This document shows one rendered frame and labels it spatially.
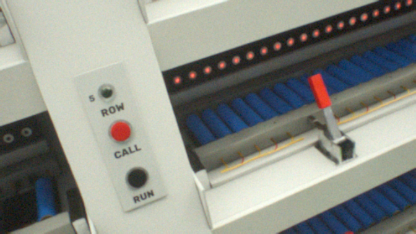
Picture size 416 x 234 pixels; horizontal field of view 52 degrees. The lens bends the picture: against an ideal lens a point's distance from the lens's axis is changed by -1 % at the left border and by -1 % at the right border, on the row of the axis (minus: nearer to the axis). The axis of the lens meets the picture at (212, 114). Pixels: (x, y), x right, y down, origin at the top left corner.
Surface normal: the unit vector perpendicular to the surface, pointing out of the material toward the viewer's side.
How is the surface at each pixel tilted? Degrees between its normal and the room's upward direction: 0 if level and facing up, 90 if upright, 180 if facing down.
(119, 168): 90
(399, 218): 18
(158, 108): 90
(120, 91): 90
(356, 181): 108
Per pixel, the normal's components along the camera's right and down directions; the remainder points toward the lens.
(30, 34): 0.32, 0.18
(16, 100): 0.39, 0.45
